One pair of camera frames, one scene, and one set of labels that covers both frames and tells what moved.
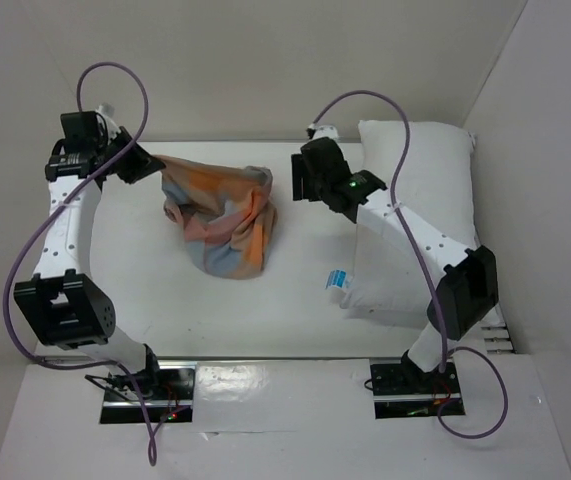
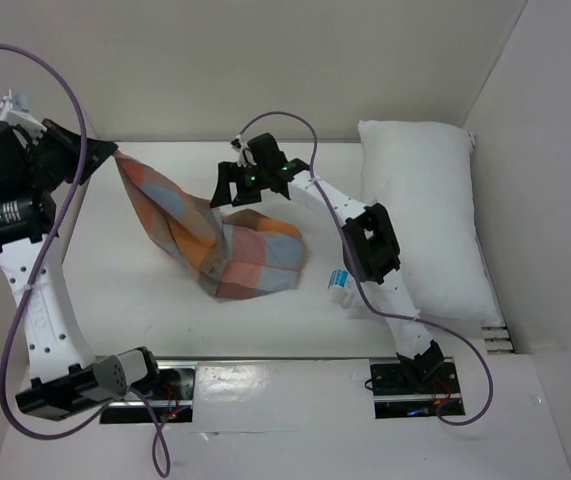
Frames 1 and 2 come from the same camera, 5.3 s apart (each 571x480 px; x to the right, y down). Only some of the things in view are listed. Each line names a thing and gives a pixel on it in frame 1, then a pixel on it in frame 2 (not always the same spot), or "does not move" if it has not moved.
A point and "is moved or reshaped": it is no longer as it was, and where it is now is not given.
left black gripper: (143, 165) -> (66, 137)
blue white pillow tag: (338, 278) does not move
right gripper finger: (316, 187) -> (248, 192)
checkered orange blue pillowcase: (226, 213) is moved or reshaped
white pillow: (437, 185) does not move
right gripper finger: (297, 170) -> (226, 173)
